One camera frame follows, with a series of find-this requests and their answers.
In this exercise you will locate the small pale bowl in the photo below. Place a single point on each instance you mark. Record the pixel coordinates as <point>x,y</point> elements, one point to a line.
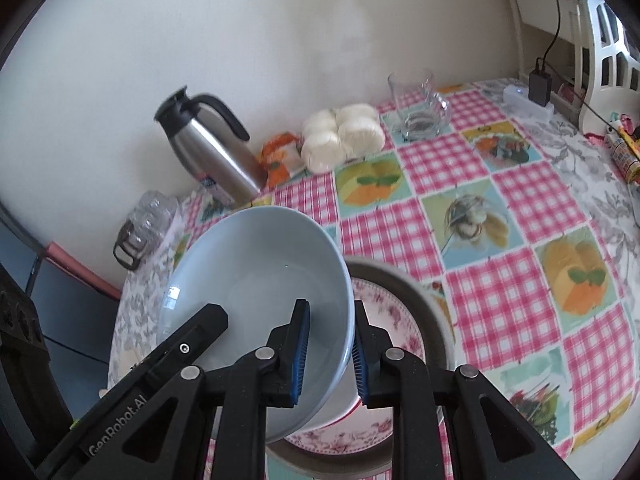
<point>260,270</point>

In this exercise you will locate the bag of white steamed buns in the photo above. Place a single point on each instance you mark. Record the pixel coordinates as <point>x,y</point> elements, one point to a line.
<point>340,135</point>

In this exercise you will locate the pink checked picture tablecloth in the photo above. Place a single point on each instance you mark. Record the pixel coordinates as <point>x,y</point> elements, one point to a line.
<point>500,300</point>

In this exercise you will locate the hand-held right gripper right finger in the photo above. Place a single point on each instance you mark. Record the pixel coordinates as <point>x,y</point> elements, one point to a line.
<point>361,367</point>

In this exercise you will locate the stainless steel thermos jug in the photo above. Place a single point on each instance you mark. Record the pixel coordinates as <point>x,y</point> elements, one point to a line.
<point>215,160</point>

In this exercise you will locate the pink padded strip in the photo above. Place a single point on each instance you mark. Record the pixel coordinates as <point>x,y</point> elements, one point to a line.
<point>80,267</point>

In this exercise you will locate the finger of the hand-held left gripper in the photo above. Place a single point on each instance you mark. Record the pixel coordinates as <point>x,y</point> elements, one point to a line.
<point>200,332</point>

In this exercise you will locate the orange snack packet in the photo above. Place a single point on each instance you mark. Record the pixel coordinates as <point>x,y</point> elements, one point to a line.
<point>280,160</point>

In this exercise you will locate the pink floral rim plate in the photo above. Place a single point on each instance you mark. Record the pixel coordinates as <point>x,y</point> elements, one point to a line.
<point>395,320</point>

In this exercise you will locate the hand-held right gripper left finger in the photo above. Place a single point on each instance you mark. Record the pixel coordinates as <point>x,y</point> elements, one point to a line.
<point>299,360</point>

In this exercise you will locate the white carved furniture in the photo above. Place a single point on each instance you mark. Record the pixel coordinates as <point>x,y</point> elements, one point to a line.
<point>595,35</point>

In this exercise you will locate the dark blue cabinet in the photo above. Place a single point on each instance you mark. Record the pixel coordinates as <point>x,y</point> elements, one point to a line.
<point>75,330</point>

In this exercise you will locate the colourful printed tube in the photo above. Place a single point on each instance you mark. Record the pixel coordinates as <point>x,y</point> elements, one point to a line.
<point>625,157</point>

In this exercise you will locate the clear drinking glass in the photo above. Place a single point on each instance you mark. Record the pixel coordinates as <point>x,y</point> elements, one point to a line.
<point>410,90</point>

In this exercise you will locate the glass ashtray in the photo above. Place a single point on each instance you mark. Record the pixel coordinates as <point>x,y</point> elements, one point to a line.
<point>420,127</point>

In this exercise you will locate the black charger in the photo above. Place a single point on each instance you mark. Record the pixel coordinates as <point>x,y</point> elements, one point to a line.
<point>540,85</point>

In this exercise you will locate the stainless steel plate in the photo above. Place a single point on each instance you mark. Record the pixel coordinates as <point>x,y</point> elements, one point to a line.
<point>435,320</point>

